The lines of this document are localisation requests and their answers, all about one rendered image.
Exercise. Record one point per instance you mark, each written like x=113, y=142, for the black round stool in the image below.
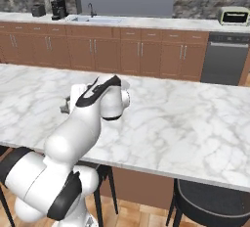
x=104, y=175
x=211, y=204
x=4, y=204

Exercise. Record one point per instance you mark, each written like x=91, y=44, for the black tap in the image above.
x=91, y=9

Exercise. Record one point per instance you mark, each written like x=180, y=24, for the brown base cupboard run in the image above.
x=107, y=53

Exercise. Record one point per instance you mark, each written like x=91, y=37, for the grey dishwasher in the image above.
x=225, y=59

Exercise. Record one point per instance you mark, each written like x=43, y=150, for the brown counter base panel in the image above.
x=143, y=188

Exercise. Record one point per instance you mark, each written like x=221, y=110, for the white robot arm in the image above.
x=71, y=139

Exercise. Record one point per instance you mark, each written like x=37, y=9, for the pale green toaster oven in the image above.
x=233, y=16

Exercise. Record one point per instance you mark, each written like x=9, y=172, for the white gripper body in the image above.
x=75, y=93

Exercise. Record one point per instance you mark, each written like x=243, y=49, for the black coffee machine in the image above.
x=58, y=9

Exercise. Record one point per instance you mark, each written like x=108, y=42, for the white sink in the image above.
x=94, y=19

